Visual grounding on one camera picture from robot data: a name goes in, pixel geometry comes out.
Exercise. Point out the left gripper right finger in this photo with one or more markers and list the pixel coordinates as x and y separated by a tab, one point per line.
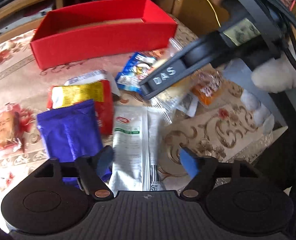
202	173

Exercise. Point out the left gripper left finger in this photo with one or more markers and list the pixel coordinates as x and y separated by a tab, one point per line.
91	170

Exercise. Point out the blue sausage snack packet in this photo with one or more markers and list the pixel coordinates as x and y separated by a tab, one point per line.
135	70

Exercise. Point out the white Kaprons wafer packet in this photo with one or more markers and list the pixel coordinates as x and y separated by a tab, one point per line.
94	76

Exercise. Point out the white gloved right hand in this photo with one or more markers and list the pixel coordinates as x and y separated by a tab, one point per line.
275	75

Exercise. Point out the floral embroidered tablecloth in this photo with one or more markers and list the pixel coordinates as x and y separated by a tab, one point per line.
236	126

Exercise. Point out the silver white snack pouch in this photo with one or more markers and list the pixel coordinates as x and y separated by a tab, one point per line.
136	141

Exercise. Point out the purple snack bag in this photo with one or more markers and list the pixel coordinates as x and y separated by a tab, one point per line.
70	132

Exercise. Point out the brown cardboard box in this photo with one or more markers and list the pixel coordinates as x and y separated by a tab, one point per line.
198	15

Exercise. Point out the clear wrapped bread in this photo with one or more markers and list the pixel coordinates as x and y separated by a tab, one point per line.
178	99

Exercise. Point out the red yellow snack packet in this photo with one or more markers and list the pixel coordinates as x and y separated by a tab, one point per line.
99	91

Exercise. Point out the orange clear snack packet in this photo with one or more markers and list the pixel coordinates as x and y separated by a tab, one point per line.
209	87

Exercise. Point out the round pastry in wrapper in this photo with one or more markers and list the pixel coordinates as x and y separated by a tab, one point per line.
15	121

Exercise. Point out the red cardboard box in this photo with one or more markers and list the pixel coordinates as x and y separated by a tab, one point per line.
100	28

